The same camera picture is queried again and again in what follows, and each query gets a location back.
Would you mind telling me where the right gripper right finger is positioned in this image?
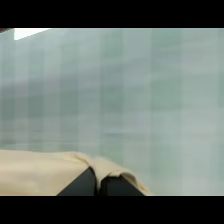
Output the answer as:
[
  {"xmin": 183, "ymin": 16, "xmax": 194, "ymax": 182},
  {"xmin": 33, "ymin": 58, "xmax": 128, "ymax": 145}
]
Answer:
[{"xmin": 100, "ymin": 175, "xmax": 147, "ymax": 197}]

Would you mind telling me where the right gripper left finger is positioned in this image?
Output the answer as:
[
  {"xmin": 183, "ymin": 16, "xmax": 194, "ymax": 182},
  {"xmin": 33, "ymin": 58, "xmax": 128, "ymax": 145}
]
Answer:
[{"xmin": 57, "ymin": 166, "xmax": 98, "ymax": 197}]

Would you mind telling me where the cream garment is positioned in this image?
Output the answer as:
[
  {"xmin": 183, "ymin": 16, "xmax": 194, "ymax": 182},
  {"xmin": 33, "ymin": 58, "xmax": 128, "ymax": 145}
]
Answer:
[{"xmin": 0, "ymin": 149, "xmax": 153, "ymax": 197}]

